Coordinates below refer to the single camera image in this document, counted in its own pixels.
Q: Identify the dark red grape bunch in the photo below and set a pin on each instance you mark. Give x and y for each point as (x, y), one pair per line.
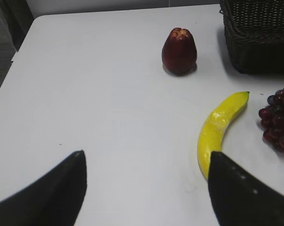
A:
(272, 121)

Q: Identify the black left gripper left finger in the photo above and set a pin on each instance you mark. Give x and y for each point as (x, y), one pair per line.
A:
(55, 199)

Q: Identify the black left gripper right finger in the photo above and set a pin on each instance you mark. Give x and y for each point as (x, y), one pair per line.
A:
(240, 199)

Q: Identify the dark red apple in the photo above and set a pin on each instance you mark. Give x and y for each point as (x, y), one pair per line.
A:
(179, 53)

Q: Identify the black wicker basket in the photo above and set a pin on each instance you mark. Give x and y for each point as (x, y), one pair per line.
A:
(254, 33)

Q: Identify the yellow banana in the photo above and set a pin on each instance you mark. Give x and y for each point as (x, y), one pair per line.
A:
(214, 128)

